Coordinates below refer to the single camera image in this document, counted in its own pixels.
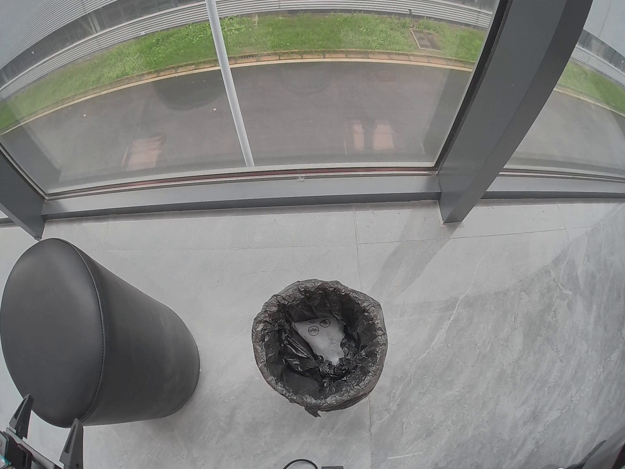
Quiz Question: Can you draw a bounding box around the window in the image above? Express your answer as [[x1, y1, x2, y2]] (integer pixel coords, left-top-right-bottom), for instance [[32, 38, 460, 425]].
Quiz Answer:
[[0, 0, 625, 241]]

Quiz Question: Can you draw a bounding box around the white printed wrapper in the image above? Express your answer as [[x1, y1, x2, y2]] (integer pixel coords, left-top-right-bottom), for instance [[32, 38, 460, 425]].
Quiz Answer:
[[291, 316, 345, 363]]

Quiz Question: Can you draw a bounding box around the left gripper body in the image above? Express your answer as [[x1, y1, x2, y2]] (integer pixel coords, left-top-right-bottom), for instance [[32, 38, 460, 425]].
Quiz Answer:
[[4, 426, 66, 469]]

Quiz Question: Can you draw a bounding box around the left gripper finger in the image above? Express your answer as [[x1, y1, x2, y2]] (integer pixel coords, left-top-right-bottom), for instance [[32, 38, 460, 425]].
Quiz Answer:
[[9, 393, 34, 442], [59, 418, 85, 469]]

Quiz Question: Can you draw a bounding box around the dark grey round chair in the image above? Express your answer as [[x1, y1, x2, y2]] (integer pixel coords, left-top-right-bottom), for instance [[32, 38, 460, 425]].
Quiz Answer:
[[0, 238, 201, 428]]

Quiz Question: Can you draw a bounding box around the black plastic bag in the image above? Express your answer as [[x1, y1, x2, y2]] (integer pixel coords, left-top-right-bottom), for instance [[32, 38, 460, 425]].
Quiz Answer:
[[251, 279, 390, 418]]

